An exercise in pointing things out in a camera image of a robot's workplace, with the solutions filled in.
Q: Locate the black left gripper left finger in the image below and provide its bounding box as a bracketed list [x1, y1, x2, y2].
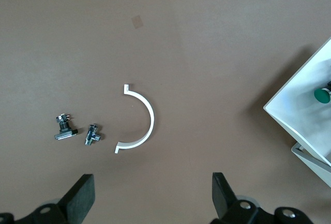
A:
[14, 174, 96, 224]

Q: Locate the green push button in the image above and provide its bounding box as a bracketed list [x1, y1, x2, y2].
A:
[313, 80, 331, 104]

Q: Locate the small metal fitting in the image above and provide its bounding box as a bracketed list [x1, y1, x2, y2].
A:
[84, 123, 103, 146]

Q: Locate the white half ring clamp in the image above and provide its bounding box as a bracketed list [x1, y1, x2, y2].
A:
[114, 83, 155, 154]

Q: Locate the brown tape patch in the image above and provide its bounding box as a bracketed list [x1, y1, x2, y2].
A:
[130, 14, 145, 29]

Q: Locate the small black switch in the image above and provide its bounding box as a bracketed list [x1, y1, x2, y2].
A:
[54, 114, 79, 141]

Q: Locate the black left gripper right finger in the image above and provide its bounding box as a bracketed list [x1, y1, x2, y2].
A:
[210, 172, 272, 224]

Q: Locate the white plastic bin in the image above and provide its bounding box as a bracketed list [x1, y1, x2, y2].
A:
[263, 37, 331, 167]

